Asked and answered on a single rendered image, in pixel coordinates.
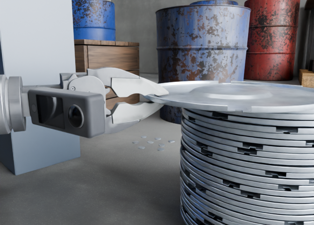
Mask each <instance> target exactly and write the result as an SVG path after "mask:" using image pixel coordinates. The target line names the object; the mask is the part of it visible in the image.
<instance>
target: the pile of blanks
mask: <svg viewBox="0 0 314 225"><path fill-rule="evenodd" d="M181 109H182V118H181V133H182V136H181V141H180V145H181V147H180V156H181V159H180V212H181V216H182V219H183V221H184V223H185V224H186V225H314V114H290V113H244V112H217V111H206V110H196V109H188V108H181Z"/></svg>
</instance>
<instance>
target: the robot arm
mask: <svg viewBox="0 0 314 225"><path fill-rule="evenodd" d="M59 74H60V84H49V85H25V86H23V82H22V78H21V76H13V77H9V79H8V78H7V77H6V76H5V75H0V134H9V133H10V132H11V131H12V129H13V131H14V132H21V131H26V117H29V116H31V120H32V124H34V125H38V126H42V127H46V128H50V129H54V130H58V131H61V132H65V133H69V134H74V135H77V136H81V137H85V138H89V139H91V138H94V137H97V136H99V135H102V134H114V133H117V132H120V131H123V130H125V129H126V128H128V127H130V126H132V125H134V124H136V123H138V122H140V121H141V120H143V119H144V118H147V117H148V116H150V115H151V114H153V113H155V112H156V111H157V110H159V109H160V108H161V107H162V106H164V104H160V103H156V102H153V101H148V102H145V101H140V102H138V103H136V104H128V103H126V102H117V103H116V104H115V105H114V107H113V109H110V110H108V109H107V108H106V94H108V93H109V92H110V89H109V88H107V87H110V88H111V89H112V91H113V92H114V94H115V95H117V96H118V97H128V96H129V95H131V94H134V93H140V94H142V95H144V96H145V95H148V94H154V95H155V96H158V97H161V96H166V95H169V92H168V91H167V90H166V89H165V88H163V87H162V86H160V85H159V84H157V83H154V82H152V81H149V80H147V79H145V78H142V77H140V76H137V75H135V74H132V73H129V72H127V71H124V70H121V69H118V68H113V67H101V68H98V69H86V72H76V73H59ZM104 86H106V87H104Z"/></svg>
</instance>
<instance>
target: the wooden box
mask: <svg viewBox="0 0 314 225"><path fill-rule="evenodd" d="M136 46H139V42H118V41H103V40H88V39H77V40H74V52H75V68H76V72H86V69H98V68H101V67H113V68H118V69H121V70H124V71H127V72H129V73H132V74H135V75H137V76H139V70H137V69H139V47H136ZM104 87H106V86H104ZM107 88H109V89H110V92H109V93H108V94H106V108H107V109H108V110H110V109H113V107H114V105H115V104H116V103H117V102H126V103H128V104H136V103H138V102H140V94H139V93H134V94H131V95H129V96H128V97H118V96H117V95H115V94H114V92H113V91H112V89H111V88H110V87H107Z"/></svg>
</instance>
